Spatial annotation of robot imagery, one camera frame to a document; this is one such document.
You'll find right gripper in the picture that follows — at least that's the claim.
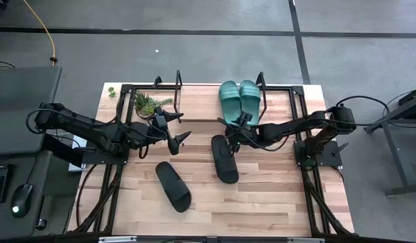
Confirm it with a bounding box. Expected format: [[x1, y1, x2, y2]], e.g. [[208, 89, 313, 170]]
[[216, 117, 262, 157]]

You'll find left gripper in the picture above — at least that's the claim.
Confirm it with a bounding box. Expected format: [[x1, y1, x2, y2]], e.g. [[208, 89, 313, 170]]
[[150, 107, 193, 156]]

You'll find black rubber slide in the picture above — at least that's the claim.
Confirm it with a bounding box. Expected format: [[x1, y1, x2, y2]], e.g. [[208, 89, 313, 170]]
[[155, 161, 192, 213], [210, 134, 240, 185]]

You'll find green rubber slide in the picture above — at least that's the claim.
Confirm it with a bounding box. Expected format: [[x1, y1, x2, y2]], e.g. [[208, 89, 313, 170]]
[[218, 80, 242, 126], [239, 79, 262, 126]]

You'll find potted succulent plant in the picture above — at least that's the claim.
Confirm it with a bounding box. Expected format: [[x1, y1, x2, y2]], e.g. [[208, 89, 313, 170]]
[[133, 90, 174, 120]]

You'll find white box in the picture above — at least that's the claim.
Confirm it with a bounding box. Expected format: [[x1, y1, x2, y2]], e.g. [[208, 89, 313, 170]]
[[68, 134, 88, 173]]

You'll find grey side desk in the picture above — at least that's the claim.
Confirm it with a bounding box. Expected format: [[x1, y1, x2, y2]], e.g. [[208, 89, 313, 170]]
[[0, 65, 82, 238]]

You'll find black metal stand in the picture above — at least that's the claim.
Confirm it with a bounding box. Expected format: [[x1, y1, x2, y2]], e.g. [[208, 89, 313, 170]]
[[364, 84, 416, 197]]

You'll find black computer mouse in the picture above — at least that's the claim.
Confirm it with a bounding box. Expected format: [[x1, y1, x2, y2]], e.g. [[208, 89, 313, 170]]
[[10, 183, 34, 219]]

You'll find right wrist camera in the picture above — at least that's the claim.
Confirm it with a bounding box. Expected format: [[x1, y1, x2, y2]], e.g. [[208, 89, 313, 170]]
[[239, 112, 254, 127]]

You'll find wooden shelf with black frame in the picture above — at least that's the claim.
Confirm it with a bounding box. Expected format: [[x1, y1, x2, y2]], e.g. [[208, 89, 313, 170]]
[[172, 70, 268, 125]]

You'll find black metal rig frame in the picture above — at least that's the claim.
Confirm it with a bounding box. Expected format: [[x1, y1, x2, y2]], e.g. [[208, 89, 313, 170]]
[[67, 83, 355, 237]]

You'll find silver metal bracket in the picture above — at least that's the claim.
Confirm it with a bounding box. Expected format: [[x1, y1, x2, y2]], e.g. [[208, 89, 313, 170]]
[[287, 237, 326, 243], [98, 236, 138, 243]]

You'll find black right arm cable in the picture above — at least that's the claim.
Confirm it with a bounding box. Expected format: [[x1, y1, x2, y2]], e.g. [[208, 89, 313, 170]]
[[335, 95, 416, 128]]

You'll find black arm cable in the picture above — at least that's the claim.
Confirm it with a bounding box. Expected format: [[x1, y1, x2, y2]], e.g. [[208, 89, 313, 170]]
[[335, 95, 416, 128], [24, 107, 94, 136]]

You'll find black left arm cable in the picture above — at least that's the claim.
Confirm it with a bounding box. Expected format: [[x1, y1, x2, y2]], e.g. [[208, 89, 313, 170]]
[[24, 107, 94, 136]]

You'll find yellow cable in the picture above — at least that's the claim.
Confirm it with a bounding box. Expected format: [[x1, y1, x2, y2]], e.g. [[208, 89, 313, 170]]
[[22, 0, 58, 67]]

